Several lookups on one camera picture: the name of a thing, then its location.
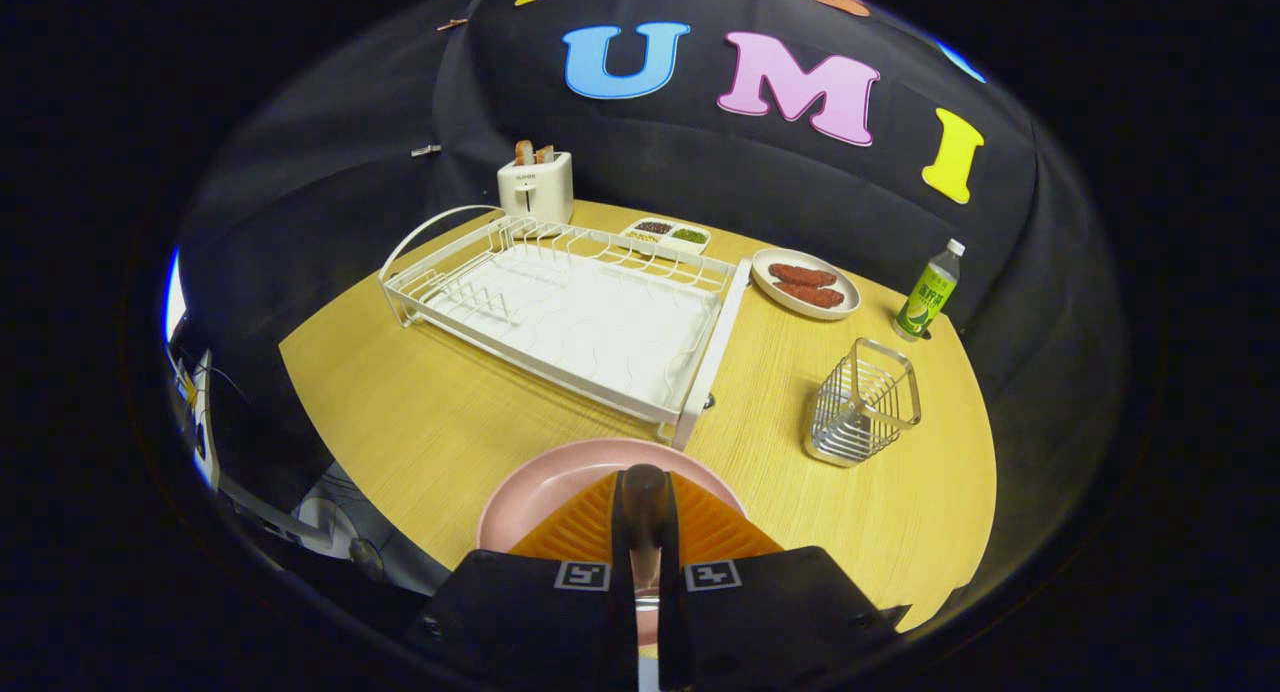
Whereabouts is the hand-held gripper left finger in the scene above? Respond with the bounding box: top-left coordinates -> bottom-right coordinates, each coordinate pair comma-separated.
405,467 -> 641,692

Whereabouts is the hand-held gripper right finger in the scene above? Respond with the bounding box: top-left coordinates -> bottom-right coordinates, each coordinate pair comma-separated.
655,470 -> 906,692

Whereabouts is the pink plate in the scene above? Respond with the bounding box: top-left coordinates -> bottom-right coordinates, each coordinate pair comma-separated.
476,437 -> 749,648

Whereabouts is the brown-handled metal spoon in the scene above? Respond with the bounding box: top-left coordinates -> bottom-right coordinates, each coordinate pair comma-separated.
620,463 -> 671,555

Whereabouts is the metal wire basket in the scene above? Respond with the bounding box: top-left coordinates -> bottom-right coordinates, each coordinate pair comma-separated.
805,338 -> 923,468

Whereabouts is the white wire dish rack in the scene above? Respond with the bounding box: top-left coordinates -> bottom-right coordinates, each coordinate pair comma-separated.
378,204 -> 753,451

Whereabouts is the white plate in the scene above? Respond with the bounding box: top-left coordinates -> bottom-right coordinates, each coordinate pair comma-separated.
750,248 -> 862,321

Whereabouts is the white divided condiment dish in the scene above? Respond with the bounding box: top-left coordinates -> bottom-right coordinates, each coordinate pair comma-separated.
620,217 -> 713,258

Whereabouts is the red sausage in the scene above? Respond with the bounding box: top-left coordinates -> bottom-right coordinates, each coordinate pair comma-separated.
775,281 -> 846,309
768,263 -> 839,288

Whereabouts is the green tea bottle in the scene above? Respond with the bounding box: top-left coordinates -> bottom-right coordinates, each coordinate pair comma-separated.
893,238 -> 967,343

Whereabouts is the white device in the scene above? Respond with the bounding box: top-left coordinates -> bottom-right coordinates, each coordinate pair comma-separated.
190,350 -> 221,488

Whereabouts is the white toaster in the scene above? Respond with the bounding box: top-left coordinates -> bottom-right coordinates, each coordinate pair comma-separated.
497,150 -> 575,226

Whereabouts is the black backdrop cloth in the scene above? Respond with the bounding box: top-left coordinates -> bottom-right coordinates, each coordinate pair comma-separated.
165,0 -> 1131,613

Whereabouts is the lit monitor screen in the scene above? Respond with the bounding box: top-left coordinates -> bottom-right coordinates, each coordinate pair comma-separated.
163,247 -> 189,343

